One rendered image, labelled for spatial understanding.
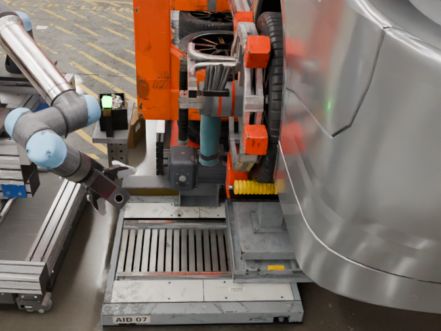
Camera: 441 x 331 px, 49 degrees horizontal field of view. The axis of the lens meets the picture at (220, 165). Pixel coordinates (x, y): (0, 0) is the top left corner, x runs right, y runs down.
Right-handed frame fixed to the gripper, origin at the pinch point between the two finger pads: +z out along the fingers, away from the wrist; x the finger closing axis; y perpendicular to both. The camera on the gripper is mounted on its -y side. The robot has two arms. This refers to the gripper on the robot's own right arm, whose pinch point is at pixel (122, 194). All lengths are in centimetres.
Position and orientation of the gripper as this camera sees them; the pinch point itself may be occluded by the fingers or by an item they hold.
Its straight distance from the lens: 138.1
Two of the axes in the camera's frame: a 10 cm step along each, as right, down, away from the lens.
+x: -5.8, 8.1, -1.0
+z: 2.8, 3.1, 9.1
